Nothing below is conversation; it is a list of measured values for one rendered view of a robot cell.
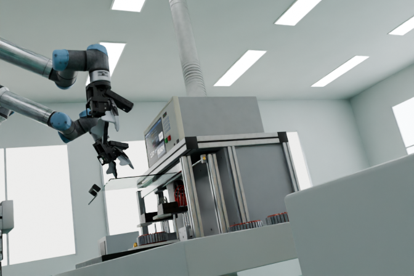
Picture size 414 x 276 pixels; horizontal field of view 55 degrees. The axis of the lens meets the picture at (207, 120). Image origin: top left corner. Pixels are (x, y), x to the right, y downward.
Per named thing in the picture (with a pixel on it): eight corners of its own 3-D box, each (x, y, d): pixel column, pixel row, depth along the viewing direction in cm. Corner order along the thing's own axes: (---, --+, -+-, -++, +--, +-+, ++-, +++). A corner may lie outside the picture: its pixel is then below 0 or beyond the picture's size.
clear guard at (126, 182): (97, 194, 156) (95, 179, 158) (87, 205, 176) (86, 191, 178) (175, 186, 170) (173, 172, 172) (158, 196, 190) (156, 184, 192)
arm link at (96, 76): (106, 79, 150) (113, 70, 144) (107, 90, 149) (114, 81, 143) (86, 78, 146) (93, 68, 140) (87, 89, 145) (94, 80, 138)
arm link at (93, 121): (77, 116, 192) (93, 107, 194) (89, 135, 192) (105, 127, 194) (75, 114, 184) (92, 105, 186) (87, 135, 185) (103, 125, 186)
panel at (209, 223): (239, 230, 138) (223, 147, 147) (175, 246, 194) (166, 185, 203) (243, 230, 138) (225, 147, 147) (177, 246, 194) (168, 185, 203)
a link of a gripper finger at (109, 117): (103, 131, 131) (96, 115, 137) (121, 131, 134) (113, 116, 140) (105, 123, 129) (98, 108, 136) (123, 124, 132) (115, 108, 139)
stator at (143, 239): (141, 245, 138) (140, 235, 139) (134, 247, 148) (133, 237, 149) (172, 240, 142) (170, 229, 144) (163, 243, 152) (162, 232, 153)
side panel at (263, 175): (245, 236, 137) (227, 146, 147) (241, 236, 140) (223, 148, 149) (309, 224, 149) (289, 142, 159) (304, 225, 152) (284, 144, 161)
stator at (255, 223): (260, 231, 120) (258, 219, 121) (225, 238, 123) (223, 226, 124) (267, 231, 130) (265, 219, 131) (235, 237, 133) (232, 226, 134)
